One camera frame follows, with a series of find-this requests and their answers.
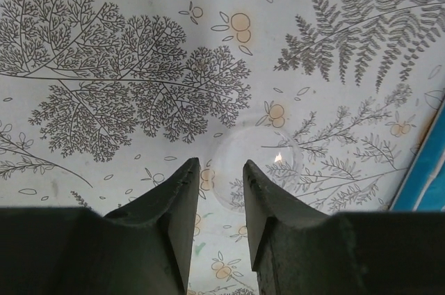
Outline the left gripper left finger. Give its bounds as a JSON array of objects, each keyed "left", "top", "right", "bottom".
[{"left": 1, "top": 158, "right": 200, "bottom": 294}]

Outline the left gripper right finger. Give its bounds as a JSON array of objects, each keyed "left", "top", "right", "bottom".
[{"left": 243, "top": 161, "right": 444, "bottom": 294}]

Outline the clear plastic tube cap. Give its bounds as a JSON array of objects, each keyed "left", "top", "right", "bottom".
[{"left": 209, "top": 126, "right": 303, "bottom": 213}]

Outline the blue racket cover bag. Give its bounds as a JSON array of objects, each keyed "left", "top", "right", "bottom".
[{"left": 389, "top": 105, "right": 444, "bottom": 212}]

